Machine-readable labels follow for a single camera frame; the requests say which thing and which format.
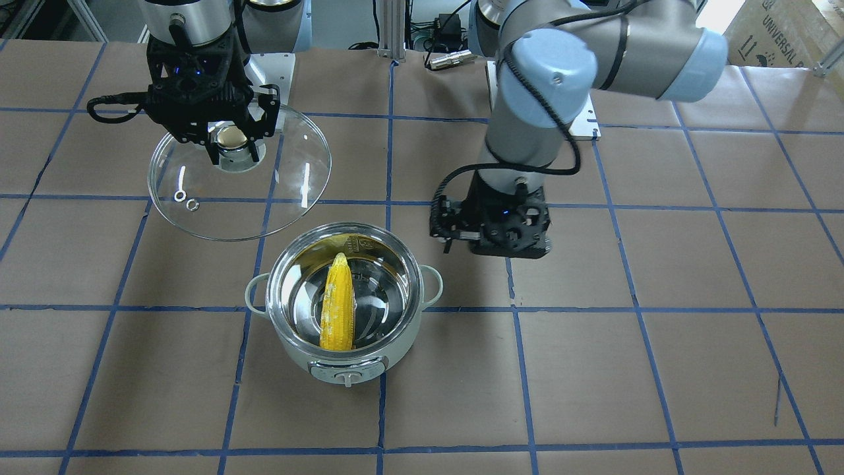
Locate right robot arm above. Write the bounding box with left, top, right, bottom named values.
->
left=139, top=1, right=313, bottom=174

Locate glass pot lid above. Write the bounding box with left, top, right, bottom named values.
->
left=147, top=106, right=332, bottom=241

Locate yellow corn cob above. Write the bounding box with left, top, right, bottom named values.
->
left=319, top=253, right=355, bottom=352

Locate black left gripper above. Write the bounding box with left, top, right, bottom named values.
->
left=430, top=185, right=552, bottom=259

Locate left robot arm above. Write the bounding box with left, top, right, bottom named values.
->
left=430, top=1, right=729, bottom=259

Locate aluminium frame post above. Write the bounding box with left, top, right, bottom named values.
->
left=376, top=1, right=409, bottom=63

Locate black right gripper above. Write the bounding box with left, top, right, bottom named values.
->
left=142, top=36, right=278, bottom=165

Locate cardboard box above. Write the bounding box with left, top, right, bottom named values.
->
left=724, top=1, right=843, bottom=67

